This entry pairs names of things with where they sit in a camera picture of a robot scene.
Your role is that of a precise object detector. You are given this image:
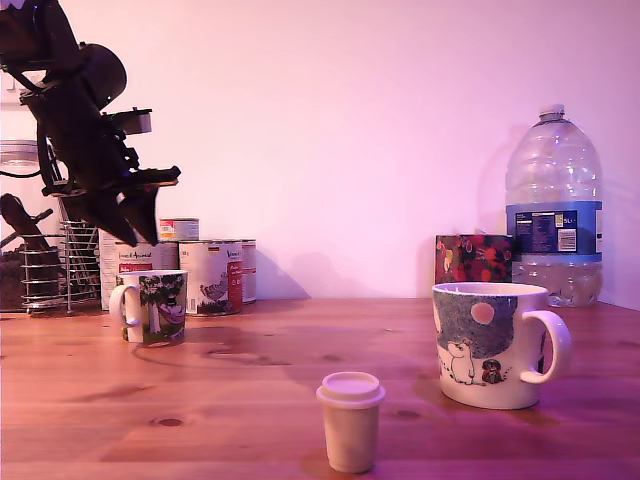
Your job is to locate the pale gripper camera box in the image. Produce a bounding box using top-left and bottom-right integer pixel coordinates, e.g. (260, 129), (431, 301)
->
(102, 105), (154, 137)

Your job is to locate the white can with red label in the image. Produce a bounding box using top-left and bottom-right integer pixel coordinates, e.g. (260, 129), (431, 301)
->
(242, 238), (258, 304)

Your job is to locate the clear glass storage jar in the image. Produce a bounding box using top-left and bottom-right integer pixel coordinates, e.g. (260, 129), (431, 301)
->
(0, 139), (61, 314)

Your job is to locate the dark wooden utensil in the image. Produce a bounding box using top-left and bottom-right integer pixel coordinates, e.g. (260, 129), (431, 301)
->
(0, 192), (54, 251)

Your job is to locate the red floral box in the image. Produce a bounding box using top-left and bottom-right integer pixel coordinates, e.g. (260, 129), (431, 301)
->
(433, 233), (514, 287)

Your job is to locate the white coffee capsule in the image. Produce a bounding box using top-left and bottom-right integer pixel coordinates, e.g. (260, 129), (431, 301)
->
(315, 370), (387, 475)

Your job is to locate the large blue-grey cartoon mug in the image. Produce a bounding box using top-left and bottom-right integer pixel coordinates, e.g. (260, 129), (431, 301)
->
(430, 282), (573, 412)

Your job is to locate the large clear water bottle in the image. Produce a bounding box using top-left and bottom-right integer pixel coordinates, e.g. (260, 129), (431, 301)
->
(503, 103), (604, 309)

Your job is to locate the green print cartoon mug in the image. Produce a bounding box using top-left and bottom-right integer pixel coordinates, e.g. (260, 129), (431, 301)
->
(108, 268), (190, 347)

